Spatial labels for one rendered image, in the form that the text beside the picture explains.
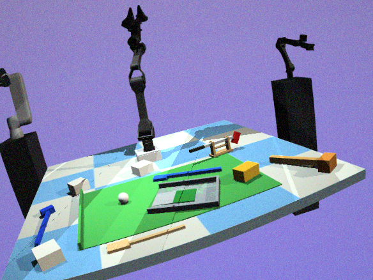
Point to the yellow block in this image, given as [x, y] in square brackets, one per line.
[246, 171]

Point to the white golf ball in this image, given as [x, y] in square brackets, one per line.
[123, 197]

